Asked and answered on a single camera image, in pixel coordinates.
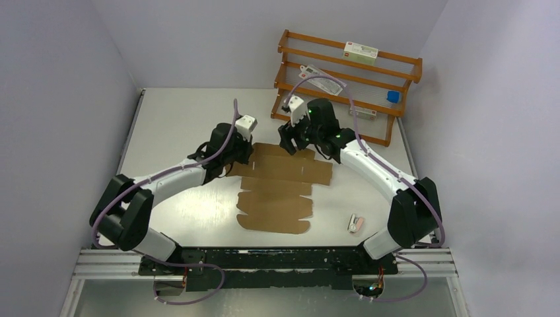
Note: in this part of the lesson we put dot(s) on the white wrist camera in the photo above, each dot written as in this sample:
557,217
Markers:
297,109
245,125

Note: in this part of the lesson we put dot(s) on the small white box lower shelf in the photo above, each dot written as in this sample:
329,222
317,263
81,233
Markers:
362,113

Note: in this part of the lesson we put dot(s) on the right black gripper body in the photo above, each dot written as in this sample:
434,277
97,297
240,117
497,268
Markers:
304,133

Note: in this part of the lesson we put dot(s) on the small pink white stapler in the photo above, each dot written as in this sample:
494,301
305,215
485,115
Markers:
355,223

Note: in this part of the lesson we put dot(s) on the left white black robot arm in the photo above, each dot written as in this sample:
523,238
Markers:
122,215

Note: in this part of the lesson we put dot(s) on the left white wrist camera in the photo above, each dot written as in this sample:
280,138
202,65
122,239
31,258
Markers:
245,125

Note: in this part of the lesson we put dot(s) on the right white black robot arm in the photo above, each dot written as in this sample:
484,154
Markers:
414,206

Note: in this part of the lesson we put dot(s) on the brown cardboard box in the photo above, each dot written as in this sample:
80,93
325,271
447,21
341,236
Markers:
276,189

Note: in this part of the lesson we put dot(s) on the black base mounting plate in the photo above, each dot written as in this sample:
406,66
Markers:
259,268

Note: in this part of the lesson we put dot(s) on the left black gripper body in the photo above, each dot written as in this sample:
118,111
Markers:
240,151

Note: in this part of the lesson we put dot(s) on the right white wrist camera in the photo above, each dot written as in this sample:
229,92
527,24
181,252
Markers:
297,109

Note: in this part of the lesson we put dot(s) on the blue cap bottle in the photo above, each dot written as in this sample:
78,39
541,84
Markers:
393,96

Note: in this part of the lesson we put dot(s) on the clear plastic packet with label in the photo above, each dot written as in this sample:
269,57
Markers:
321,80

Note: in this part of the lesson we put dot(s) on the orange wooden shelf rack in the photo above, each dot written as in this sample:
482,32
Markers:
367,86

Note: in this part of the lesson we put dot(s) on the white green box top shelf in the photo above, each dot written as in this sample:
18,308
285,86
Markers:
360,53

